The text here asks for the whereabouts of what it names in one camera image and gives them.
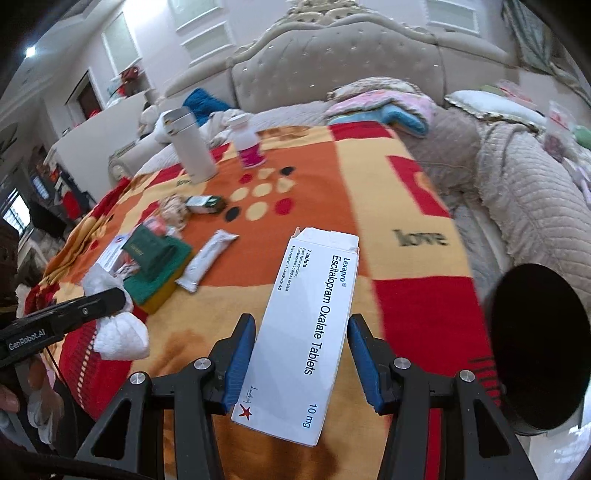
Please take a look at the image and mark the black round bin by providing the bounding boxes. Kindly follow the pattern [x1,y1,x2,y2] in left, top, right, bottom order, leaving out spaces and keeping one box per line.
[481,262,591,435]

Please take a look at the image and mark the white pillow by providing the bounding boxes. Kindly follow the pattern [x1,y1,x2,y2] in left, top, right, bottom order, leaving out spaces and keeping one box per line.
[444,89,548,129]

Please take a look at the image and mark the light blue folded towel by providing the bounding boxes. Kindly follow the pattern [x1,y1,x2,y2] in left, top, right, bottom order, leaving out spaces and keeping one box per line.
[330,104,426,138]

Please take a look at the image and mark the dark doorway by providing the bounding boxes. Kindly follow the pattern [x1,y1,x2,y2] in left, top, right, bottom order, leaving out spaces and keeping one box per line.
[74,71,110,127]

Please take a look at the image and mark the white tissue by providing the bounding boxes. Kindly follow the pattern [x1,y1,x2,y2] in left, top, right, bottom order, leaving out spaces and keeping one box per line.
[82,271,151,361]

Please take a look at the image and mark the beige tufted headboard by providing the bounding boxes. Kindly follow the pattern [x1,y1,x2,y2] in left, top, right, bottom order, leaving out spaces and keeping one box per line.
[164,0,513,127]

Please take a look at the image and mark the black cable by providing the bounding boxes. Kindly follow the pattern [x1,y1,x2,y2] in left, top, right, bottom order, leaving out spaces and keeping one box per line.
[44,346,70,402]

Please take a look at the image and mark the blue cloth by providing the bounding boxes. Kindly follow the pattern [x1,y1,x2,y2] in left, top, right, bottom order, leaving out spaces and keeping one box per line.
[183,87,237,126]

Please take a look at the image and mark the pink plastic packet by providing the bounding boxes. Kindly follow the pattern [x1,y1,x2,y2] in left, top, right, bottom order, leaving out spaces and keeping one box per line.
[142,216,180,241]

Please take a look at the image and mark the pink folded blanket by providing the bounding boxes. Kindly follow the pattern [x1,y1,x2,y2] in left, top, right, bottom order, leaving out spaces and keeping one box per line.
[329,78,437,126]

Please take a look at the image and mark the white plush toy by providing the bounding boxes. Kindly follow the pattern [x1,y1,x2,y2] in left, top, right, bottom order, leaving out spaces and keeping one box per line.
[137,102,178,145]

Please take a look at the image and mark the white medicine box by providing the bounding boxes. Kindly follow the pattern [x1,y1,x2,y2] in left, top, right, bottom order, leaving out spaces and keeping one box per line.
[230,226,361,447]

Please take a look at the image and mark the white foil sachet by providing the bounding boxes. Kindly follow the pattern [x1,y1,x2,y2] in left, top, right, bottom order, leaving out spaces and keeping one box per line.
[177,229,240,294]

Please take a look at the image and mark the orange red printed blanket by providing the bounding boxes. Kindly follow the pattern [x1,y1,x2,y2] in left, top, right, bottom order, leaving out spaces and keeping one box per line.
[23,124,504,480]

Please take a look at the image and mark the clear bag with red print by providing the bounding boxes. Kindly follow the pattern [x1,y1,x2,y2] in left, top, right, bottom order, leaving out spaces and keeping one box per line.
[546,99,583,141]

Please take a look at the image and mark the small green box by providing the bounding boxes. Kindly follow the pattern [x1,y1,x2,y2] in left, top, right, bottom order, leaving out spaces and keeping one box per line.
[185,194,225,216]

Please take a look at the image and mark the white printed card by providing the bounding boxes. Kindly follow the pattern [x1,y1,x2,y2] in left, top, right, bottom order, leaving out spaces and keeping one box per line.
[94,225,141,278]

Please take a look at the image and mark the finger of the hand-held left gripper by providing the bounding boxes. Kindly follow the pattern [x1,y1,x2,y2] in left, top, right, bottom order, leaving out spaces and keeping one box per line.
[50,287,129,335]

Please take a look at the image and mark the white thermos bottle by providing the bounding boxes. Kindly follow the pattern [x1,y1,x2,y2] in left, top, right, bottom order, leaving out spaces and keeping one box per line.
[163,107,221,185]

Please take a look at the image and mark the dark green box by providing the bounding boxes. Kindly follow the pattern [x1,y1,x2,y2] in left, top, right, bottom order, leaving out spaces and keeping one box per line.
[122,230,179,280]

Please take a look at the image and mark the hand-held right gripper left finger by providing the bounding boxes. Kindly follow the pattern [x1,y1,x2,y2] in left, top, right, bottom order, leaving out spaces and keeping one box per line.
[55,313,257,480]

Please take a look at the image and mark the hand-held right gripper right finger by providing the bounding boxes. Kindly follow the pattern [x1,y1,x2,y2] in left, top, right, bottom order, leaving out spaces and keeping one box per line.
[346,314,536,480]

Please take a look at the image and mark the green and yellow sponge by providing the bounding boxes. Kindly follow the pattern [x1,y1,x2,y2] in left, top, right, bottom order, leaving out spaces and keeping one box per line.
[124,237,193,315]

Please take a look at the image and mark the beige sofa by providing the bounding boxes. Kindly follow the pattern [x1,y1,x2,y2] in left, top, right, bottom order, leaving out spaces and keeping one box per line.
[46,78,241,185]

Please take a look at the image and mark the green patterned curtain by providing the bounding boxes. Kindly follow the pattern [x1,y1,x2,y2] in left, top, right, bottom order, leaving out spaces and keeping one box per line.
[501,0,557,75]

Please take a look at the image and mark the beige quilted bedspread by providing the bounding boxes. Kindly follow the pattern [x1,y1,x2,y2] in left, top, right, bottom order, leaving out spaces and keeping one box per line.
[406,106,591,305]

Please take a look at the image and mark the pill bottle with pink label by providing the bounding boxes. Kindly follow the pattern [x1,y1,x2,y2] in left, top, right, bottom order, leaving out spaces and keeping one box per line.
[229,115,268,169]

